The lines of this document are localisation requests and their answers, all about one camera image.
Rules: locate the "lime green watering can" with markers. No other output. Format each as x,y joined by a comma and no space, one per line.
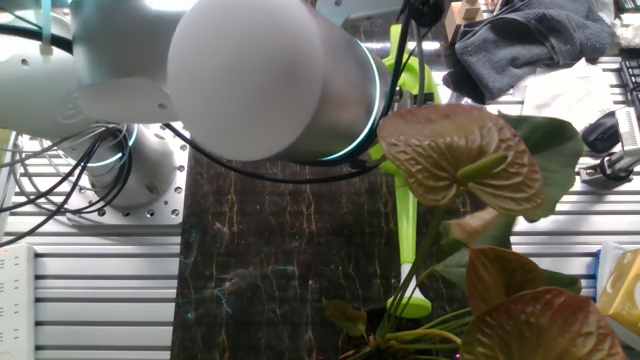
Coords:
406,225

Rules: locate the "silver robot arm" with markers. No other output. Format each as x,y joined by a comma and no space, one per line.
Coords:
240,75

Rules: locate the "anthurium plant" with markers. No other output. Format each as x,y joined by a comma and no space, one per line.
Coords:
450,155

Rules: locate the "black marble pattern mat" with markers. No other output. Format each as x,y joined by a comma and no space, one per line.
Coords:
275,250

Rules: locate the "wooden block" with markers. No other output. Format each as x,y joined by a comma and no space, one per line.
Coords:
462,15

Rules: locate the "grey towel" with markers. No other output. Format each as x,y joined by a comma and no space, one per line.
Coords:
525,45

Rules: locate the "white tissue paper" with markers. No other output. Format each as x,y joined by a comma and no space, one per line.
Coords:
575,95

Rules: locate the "black computer mouse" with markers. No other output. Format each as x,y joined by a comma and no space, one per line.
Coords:
600,135

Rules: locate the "blue white package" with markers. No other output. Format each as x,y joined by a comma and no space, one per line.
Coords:
607,260

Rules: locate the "yellow tissue packet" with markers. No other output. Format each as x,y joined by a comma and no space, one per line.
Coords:
622,290

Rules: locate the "white power strip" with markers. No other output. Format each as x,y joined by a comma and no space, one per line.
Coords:
15,300

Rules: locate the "black keyboard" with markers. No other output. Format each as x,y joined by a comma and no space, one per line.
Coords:
631,75

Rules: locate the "crumpled white tissue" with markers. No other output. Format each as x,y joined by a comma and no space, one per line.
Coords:
627,31

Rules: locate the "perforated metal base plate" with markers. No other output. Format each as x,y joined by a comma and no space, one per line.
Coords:
162,219

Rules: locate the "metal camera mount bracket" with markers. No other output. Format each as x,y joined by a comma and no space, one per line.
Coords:
620,163

